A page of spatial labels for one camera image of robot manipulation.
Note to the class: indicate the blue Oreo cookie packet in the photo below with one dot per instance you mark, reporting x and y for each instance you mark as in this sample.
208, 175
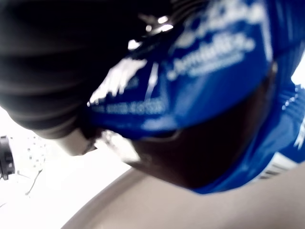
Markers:
202, 71

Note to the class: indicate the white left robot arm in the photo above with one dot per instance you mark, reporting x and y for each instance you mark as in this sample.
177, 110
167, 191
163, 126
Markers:
6, 157

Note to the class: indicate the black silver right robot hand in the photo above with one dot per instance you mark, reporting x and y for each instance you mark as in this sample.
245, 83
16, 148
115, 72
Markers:
59, 59

